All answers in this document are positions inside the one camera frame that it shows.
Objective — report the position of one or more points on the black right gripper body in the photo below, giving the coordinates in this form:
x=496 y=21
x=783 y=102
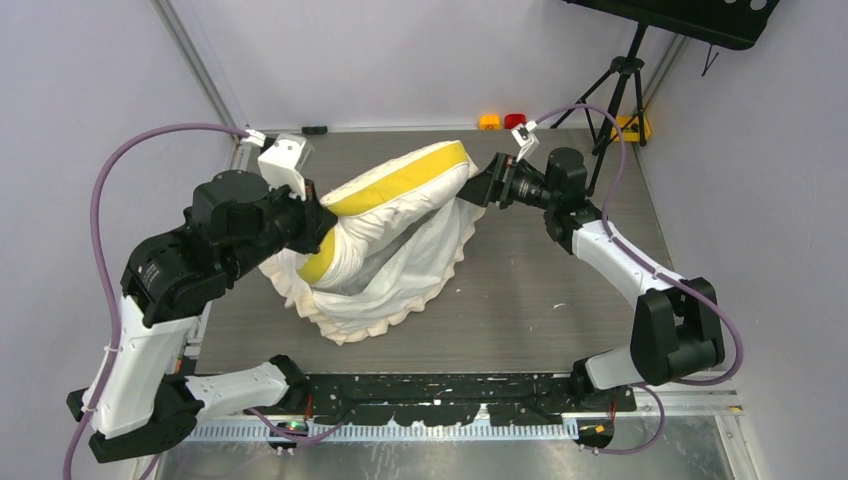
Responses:
x=531 y=190

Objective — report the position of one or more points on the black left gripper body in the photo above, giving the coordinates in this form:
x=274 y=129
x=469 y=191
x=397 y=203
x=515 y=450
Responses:
x=289 y=222

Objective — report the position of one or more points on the grey pillowcase with cream frill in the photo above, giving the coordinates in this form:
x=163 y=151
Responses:
x=394 y=282

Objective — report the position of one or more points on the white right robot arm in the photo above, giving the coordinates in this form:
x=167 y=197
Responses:
x=675 y=332

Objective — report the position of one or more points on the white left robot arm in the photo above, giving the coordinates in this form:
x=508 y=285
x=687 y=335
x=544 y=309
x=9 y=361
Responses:
x=137 y=404

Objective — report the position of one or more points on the orange block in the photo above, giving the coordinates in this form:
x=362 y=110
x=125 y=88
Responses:
x=489 y=122

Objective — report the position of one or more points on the red block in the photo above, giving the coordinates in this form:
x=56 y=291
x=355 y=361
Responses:
x=513 y=120

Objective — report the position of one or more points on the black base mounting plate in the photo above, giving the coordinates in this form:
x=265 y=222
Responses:
x=509 y=399

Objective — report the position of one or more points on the black music stand tripod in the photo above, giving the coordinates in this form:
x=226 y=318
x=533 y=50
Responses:
x=733 y=25

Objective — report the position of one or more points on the yellow corner bracket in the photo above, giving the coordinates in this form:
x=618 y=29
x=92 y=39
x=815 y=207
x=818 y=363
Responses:
x=635 y=129

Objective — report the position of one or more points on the small black wall bracket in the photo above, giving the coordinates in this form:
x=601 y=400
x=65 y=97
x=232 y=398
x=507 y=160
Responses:
x=314 y=130

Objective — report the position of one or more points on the aluminium frame rail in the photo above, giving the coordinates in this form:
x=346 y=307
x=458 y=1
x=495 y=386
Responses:
x=670 y=432

